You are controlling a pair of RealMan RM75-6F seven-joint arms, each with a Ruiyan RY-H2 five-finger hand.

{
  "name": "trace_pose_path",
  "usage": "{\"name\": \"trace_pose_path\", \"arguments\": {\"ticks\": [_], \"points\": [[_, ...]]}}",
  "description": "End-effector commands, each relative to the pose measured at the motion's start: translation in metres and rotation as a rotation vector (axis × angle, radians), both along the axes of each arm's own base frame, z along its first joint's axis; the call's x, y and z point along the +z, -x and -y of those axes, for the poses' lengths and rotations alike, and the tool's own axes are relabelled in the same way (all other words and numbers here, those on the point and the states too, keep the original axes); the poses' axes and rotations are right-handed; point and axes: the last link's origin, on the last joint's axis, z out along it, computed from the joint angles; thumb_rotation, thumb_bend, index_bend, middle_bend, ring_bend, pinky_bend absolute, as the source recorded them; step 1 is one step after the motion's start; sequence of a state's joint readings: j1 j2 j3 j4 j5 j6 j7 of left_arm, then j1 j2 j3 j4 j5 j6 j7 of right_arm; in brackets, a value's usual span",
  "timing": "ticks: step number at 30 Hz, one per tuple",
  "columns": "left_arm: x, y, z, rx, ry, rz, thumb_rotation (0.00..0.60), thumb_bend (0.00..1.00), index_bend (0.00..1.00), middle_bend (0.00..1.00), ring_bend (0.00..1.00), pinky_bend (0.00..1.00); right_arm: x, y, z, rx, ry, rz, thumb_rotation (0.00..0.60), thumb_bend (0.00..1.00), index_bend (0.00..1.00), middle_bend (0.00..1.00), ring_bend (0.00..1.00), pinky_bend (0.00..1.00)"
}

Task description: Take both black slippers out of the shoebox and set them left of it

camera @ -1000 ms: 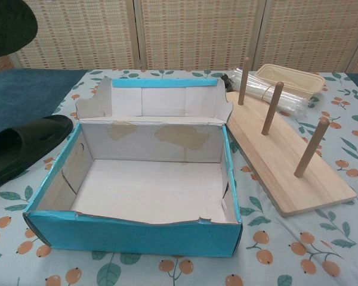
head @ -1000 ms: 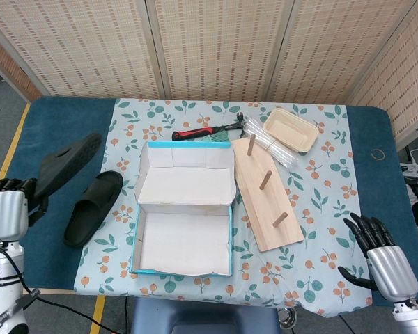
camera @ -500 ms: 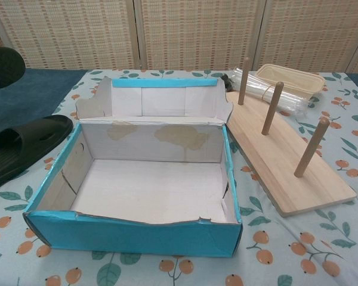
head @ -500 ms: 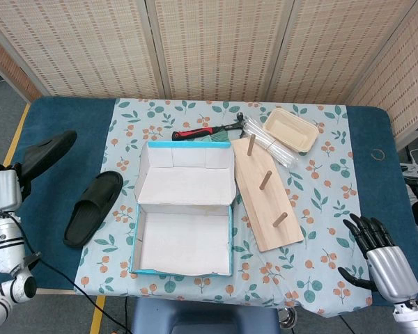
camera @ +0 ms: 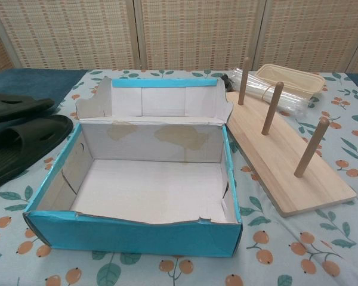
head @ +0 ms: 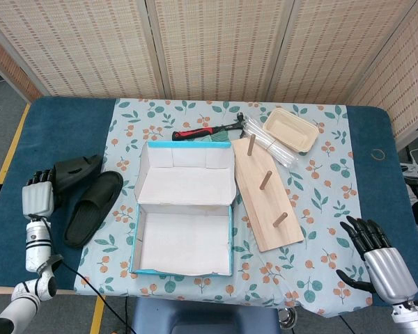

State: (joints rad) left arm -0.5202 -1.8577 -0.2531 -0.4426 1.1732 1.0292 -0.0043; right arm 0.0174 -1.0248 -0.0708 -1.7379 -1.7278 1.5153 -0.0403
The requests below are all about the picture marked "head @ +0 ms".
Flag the black cable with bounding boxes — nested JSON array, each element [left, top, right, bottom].
[[30, 214, 135, 334]]

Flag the beige rectangular food tray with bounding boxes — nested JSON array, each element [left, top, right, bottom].
[[262, 107, 319, 153]]

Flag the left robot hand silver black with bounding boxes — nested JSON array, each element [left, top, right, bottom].
[[22, 169, 57, 221]]

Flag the hammer with red black handle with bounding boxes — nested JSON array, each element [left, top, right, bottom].
[[171, 111, 249, 142]]

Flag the bundle of clear plastic straws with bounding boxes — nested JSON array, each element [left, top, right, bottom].
[[242, 116, 301, 166]]

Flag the round metal caster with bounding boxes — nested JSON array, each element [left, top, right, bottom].
[[278, 306, 298, 330]]

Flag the black rubber slipper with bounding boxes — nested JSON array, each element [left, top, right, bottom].
[[52, 154, 105, 210], [63, 170, 125, 249]]

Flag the white chair base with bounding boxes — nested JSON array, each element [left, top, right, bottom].
[[399, 145, 418, 182]]

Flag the floral light blue tablecloth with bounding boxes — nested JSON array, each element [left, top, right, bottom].
[[72, 97, 375, 318]]

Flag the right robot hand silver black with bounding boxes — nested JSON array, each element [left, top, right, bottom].
[[335, 215, 418, 308]]

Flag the bamboo folding screen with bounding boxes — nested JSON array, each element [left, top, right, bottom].
[[0, 0, 418, 141]]

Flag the green comb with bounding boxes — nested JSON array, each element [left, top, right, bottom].
[[190, 132, 233, 144]]

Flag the wooden board with three pegs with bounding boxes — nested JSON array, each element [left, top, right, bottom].
[[232, 134, 306, 253]]

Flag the blue cardboard shoe box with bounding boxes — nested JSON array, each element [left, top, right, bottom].
[[128, 140, 239, 278]]

